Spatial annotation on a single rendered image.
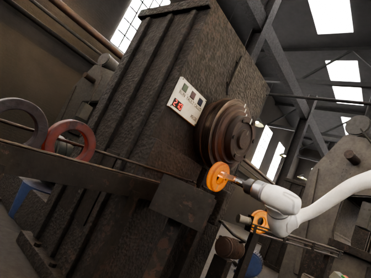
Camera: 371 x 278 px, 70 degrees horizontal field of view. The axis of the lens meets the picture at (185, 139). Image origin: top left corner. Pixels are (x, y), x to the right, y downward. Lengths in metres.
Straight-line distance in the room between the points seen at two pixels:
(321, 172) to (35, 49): 6.46
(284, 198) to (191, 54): 0.89
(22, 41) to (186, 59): 6.03
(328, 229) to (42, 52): 6.77
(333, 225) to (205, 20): 3.21
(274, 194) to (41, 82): 6.70
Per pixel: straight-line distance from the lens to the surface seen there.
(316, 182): 4.34
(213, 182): 1.35
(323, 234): 4.12
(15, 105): 0.94
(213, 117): 1.53
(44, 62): 7.40
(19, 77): 7.24
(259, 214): 1.96
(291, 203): 1.19
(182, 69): 1.49
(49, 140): 0.99
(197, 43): 1.59
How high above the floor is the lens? 0.70
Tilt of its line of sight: 10 degrees up
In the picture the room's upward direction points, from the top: 24 degrees clockwise
